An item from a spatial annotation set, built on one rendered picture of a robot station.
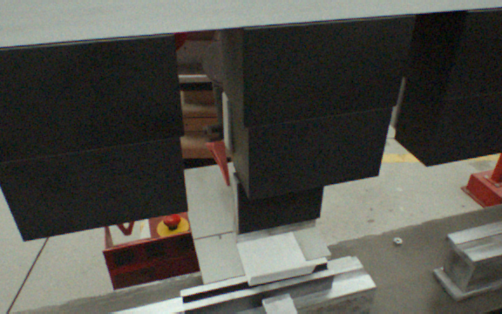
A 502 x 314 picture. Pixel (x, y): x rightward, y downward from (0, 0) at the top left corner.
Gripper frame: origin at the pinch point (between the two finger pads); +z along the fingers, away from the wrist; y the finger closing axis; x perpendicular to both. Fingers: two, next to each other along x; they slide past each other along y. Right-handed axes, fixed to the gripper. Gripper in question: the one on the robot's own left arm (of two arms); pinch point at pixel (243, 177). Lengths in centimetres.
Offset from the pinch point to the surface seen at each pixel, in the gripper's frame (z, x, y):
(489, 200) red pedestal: 49, 113, 155
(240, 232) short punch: 3.5, -19.9, -5.4
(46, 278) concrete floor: 45, 128, -68
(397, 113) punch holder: -7.1, -22.2, 14.5
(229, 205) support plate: 4.0, -0.1, -3.0
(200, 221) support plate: 5.2, -2.1, -8.2
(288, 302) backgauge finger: 13.7, -17.8, -0.5
